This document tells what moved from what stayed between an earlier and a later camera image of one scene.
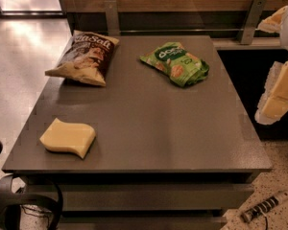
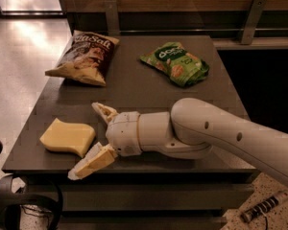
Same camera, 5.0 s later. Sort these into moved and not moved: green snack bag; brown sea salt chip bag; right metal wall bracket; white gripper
Moved: white gripper
Not moved: right metal wall bracket; brown sea salt chip bag; green snack bag
